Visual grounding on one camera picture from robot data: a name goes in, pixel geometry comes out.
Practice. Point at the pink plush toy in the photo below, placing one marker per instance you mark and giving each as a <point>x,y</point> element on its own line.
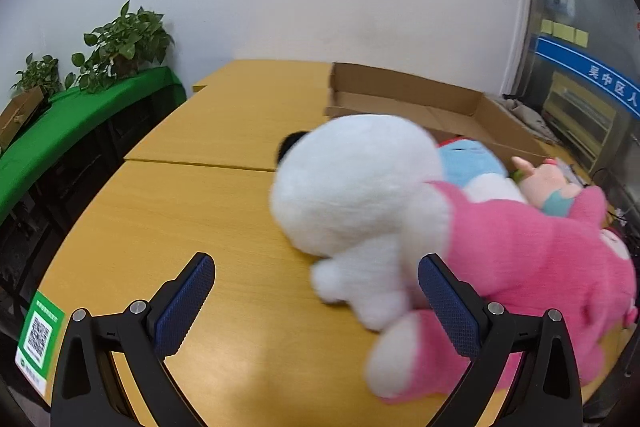
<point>525,247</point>

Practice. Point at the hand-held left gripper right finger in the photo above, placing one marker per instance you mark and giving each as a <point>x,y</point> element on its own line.
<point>450,307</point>

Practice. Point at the large potted plant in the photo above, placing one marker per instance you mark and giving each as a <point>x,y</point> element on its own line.
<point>127,39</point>

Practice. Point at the light blue plush toy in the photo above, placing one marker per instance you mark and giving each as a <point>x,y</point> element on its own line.
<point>470,162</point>

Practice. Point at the blue door banner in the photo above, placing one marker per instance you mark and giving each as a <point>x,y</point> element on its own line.
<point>590,67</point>

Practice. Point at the grey cloth bag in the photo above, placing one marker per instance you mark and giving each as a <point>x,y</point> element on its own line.
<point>530,117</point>

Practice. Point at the white panda plush toy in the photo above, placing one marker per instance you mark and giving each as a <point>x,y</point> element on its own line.
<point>350,187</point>

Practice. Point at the pink and teal doll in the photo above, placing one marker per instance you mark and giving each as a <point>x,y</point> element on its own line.
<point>547,179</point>

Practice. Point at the green code sticker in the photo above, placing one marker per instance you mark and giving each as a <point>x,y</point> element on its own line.
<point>40,337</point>

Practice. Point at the yellow rack behind glass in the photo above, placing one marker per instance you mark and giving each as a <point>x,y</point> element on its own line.
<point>580,117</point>

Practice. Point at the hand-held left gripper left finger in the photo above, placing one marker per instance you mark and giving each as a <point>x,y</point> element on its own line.
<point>184,304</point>

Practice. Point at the yellow sticky note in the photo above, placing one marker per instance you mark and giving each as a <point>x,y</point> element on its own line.
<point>581,37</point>
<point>563,32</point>
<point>546,27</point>

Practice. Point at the small cardboard box on shelf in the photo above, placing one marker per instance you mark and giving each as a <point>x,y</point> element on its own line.
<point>20,112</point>

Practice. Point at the small potted plant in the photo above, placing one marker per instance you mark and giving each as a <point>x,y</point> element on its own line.
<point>40,72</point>

